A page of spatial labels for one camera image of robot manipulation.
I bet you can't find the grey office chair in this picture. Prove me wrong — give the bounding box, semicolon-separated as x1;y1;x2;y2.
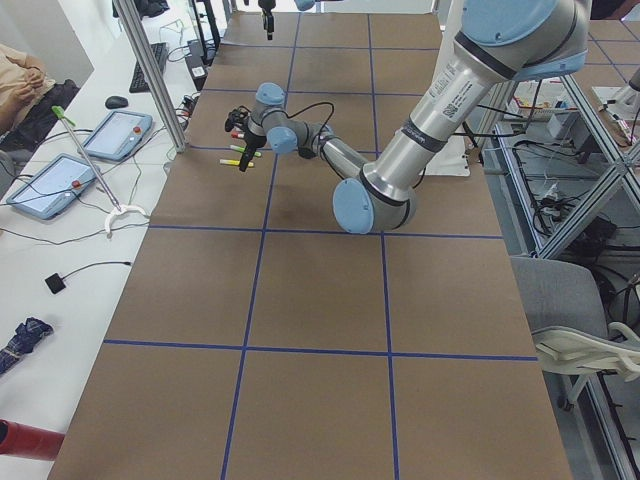
511;257;639;382

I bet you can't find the black computer mouse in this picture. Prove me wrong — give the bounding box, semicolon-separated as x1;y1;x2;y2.
104;95;129;110

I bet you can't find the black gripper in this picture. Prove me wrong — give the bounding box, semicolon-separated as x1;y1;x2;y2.
258;0;276;40
239;126;265;172

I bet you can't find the yellow highlighter pen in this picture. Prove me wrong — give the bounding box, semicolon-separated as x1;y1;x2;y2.
219;159;255;168

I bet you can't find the seated person in beige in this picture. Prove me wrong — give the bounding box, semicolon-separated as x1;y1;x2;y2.
1;44;80;152

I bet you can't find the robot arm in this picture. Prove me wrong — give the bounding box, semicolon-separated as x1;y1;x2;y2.
258;0;321;41
225;0;592;234

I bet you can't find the red cylinder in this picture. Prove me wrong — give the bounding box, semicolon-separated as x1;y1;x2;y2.
1;419;65;461

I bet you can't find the metal rod with green clip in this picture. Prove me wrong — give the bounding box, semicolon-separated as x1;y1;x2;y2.
51;105;120;209

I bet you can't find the black keyboard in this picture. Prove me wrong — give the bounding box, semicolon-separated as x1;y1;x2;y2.
128;42;170;94

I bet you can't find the aluminium frame rack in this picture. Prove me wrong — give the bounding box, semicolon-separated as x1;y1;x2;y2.
482;65;639;479

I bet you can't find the aluminium frame column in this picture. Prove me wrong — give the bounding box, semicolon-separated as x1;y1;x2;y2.
113;0;186;153

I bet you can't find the white curved stand foot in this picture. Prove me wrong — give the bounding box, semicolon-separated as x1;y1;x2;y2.
104;204;148;239

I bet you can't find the black mesh pen cup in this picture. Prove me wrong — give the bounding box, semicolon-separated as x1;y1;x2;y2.
298;142;322;159

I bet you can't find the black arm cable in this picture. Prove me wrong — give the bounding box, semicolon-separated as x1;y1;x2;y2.
284;102;481;151

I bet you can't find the green highlighter pen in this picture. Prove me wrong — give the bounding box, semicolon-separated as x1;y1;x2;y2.
229;145;262;157

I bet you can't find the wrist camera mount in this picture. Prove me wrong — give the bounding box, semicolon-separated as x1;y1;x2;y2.
224;105;251;132

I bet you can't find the teach pendant tablet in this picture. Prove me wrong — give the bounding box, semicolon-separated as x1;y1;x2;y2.
6;154;96;220
83;109;153;162

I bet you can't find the folded blue umbrella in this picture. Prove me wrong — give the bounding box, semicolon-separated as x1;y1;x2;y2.
1;317;54;375

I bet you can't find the far teach pendant tablet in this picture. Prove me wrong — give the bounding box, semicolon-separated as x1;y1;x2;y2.
83;109;153;162

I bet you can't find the near teach pendant tablet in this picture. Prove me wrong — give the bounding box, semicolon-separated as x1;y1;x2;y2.
6;154;96;220

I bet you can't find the small black square pad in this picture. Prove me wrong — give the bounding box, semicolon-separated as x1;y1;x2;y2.
44;273;66;294

